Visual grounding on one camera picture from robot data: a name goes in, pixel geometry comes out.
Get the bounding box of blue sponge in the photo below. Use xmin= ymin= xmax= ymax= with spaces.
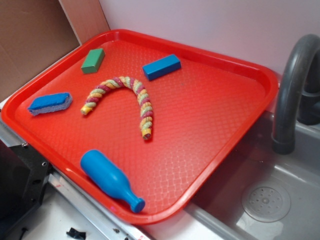
xmin=27 ymin=92 xmax=73 ymax=116

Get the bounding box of red plastic tray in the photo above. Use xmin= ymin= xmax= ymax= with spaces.
xmin=1 ymin=30 xmax=278 ymax=225

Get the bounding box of blue wooden block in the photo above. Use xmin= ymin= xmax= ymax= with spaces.
xmin=142 ymin=54 xmax=182 ymax=81

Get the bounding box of blue plastic bottle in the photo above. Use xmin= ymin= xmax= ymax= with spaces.
xmin=80 ymin=149 xmax=146 ymax=213

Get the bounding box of green wooden block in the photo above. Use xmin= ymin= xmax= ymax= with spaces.
xmin=81 ymin=48 xmax=105 ymax=74

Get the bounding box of grey plastic sink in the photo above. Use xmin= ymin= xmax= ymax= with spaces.
xmin=186 ymin=112 xmax=320 ymax=240

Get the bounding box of sink drain strainer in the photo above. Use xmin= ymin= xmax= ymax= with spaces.
xmin=241 ymin=181 xmax=291 ymax=223

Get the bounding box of grey toy faucet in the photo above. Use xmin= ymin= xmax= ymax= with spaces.
xmin=271 ymin=34 xmax=320 ymax=155

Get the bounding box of black tape scrap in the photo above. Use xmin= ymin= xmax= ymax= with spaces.
xmin=66 ymin=227 xmax=87 ymax=240

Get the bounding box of brown cardboard panel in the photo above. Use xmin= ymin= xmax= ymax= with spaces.
xmin=0 ymin=0 xmax=110 ymax=101

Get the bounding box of multicolour twisted rope toy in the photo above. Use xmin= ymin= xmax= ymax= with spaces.
xmin=80 ymin=76 xmax=154 ymax=141

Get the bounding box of black metal mount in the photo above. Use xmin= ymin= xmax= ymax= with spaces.
xmin=0 ymin=142 xmax=51 ymax=236

